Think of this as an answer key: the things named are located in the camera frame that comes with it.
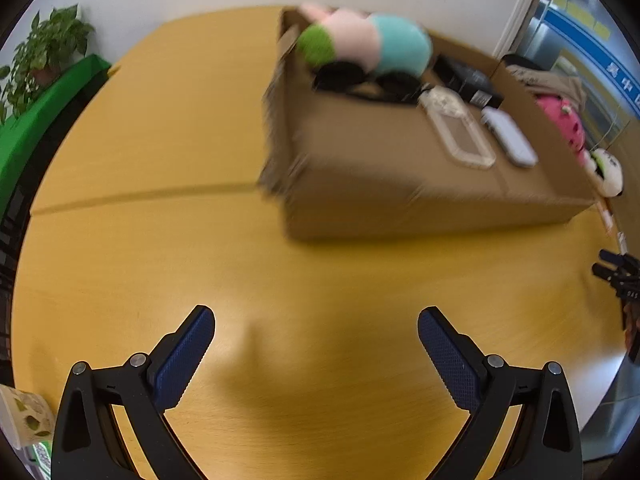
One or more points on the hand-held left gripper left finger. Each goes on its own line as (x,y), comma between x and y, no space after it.
(182,355)

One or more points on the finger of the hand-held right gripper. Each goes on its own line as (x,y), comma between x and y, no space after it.
(607,271)
(617,258)

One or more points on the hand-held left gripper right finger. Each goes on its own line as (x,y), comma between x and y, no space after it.
(447,355)

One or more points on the white folding phone stand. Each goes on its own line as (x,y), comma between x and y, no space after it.
(510,137)

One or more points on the shallow cardboard box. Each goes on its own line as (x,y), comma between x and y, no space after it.
(375,160)

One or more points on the black product box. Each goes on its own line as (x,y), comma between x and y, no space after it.
(465,80)

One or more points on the clear beige phone case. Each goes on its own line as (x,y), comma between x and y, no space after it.
(441,102)

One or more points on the black sunglasses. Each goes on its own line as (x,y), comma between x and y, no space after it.
(340,77)

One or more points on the pink teal green plush toy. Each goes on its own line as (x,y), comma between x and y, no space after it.
(390,45)

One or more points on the rose gold pen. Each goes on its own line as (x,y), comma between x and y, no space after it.
(606,215)

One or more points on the panda plush toy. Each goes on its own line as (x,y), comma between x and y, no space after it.
(607,172)

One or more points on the pink bear plush toy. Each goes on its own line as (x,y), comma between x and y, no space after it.
(560,115)

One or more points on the green code card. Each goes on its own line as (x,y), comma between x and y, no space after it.
(40,460)

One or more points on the beige printed cloth bag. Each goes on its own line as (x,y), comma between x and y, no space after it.
(540,77)

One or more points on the glass door with blue band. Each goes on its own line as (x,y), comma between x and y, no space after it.
(575,25)

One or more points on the small potted green plant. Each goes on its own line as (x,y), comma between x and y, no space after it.
(12,95)

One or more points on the large potted green plant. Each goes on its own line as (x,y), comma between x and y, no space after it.
(55,35)

